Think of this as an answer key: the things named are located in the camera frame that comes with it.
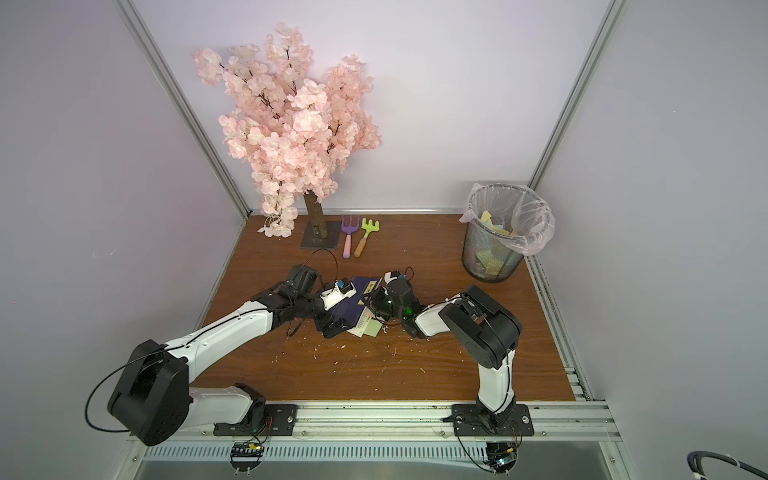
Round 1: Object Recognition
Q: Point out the dark blue paperback book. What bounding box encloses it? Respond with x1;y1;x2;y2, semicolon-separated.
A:
329;276;381;338

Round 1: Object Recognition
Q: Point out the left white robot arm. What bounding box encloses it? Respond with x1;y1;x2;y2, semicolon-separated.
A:
107;265;356;446

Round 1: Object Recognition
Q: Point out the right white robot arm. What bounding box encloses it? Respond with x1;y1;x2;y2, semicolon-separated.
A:
362;272;523;425

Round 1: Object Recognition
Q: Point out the green sticky note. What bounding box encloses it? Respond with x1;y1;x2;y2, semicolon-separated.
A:
363;320;383;337

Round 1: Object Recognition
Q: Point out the purple toy garden fork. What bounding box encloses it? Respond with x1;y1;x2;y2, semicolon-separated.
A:
341;216;361;259

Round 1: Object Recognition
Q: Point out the green toy garden rake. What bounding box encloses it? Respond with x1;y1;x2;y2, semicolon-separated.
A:
354;218;380;258

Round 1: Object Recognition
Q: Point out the mesh waste bin with liner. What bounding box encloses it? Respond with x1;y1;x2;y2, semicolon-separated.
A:
460;183;556;283

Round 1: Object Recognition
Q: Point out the pink artificial blossom tree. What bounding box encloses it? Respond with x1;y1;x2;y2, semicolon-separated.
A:
192;23;381;238

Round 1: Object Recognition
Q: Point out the left circuit board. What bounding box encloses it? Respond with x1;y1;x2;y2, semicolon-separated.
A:
229;441;266;475

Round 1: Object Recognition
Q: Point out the circuit board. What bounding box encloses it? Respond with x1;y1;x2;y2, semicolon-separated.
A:
486;442;518;474
229;441;266;475

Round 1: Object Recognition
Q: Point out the right circuit board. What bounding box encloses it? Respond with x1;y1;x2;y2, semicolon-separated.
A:
486;442;518;474

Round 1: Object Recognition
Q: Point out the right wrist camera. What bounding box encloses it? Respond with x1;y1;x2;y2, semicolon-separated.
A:
383;271;403;284

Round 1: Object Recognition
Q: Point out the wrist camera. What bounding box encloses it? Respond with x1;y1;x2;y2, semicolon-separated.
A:
383;271;403;284
320;278;357;311

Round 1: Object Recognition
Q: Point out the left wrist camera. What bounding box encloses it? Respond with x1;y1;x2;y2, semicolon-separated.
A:
320;278;357;311

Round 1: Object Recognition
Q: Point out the dark metal tree base plate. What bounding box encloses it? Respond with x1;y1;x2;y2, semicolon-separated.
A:
300;220;341;250

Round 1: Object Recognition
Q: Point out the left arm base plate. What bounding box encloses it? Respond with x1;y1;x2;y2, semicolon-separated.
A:
213;403;298;437

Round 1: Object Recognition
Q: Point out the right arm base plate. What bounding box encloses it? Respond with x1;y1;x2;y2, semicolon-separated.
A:
442;403;535;437

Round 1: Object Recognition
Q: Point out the aluminium front rail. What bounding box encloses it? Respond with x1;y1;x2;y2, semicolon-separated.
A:
115;401;629;478

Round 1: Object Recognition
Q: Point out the black cable loop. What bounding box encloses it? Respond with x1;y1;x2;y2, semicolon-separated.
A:
686;450;768;480

